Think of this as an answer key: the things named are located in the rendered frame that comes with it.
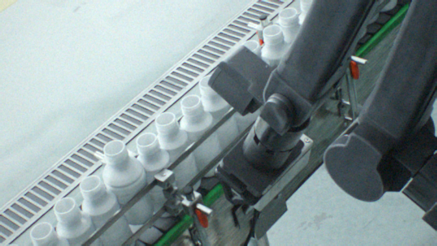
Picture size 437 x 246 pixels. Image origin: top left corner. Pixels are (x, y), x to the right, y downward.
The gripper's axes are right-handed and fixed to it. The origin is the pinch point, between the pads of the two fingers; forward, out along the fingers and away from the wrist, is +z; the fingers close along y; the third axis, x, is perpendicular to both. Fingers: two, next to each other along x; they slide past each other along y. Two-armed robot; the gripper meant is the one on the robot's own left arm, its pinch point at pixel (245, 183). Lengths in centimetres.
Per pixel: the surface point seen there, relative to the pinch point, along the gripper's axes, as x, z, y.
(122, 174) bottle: -18.9, 27.1, -2.0
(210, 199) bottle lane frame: -6.8, 38.7, -15.1
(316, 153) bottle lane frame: 1, 49, -45
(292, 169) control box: 1.7, 24.4, -22.2
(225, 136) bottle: -12.3, 35.1, -25.3
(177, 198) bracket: -10.0, 30.9, -7.1
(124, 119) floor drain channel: -73, 195, -100
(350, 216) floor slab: 17, 140, -97
